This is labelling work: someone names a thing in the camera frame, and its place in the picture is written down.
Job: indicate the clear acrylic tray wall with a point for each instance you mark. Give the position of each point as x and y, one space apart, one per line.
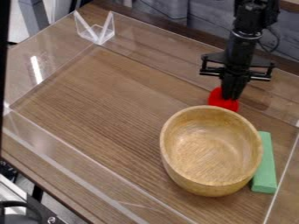
87 106

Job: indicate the wooden bowl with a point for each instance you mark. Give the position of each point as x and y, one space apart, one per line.
211 150

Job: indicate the black metal bracket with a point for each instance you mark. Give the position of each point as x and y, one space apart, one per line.
48 216

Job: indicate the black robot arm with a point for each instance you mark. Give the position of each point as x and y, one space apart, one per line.
254 15

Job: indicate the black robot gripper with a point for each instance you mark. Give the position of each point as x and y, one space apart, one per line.
257 70

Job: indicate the green rectangular block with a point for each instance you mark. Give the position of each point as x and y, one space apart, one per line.
263 182

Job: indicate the clear acrylic corner bracket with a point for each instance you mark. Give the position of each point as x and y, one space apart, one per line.
99 34

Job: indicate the red felt strawberry toy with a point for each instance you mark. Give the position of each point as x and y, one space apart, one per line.
217 100

